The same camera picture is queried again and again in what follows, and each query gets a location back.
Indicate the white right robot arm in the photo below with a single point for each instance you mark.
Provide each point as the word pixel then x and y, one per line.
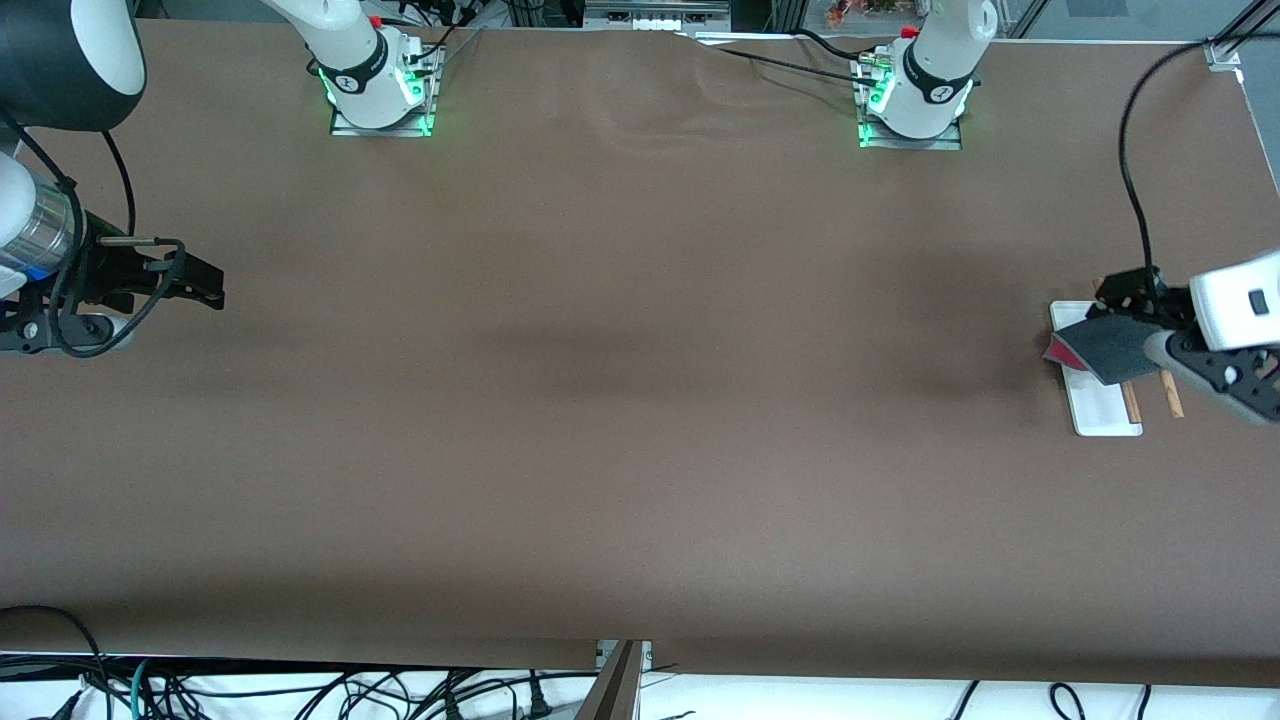
pixel 350 60

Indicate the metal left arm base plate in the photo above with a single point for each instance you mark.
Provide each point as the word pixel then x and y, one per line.
pixel 940 143

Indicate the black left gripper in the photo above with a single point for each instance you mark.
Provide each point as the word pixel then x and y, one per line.
pixel 1138 292

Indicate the aluminium corner bracket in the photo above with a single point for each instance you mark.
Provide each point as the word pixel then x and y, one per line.
pixel 1222 52

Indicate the silver metal bracket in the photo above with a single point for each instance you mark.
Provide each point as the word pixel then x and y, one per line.
pixel 603 652

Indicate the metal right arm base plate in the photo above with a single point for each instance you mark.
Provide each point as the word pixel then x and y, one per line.
pixel 400 130

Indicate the orange background object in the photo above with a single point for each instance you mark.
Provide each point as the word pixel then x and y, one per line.
pixel 860 12

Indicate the white rack base tray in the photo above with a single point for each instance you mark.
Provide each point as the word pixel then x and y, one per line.
pixel 1100 410

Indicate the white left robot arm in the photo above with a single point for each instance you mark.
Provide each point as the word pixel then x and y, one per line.
pixel 1240 300

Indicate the white power strip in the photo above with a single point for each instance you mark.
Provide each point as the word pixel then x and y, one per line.
pixel 655 15

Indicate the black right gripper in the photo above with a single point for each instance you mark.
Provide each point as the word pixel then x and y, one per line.
pixel 108 274

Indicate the brown table cover sheet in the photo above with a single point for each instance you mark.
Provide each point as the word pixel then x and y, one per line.
pixel 640 400

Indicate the brown support post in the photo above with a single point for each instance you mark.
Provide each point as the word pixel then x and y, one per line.
pixel 615 695

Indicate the pink towel with grey back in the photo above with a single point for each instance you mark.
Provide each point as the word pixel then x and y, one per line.
pixel 1115 350

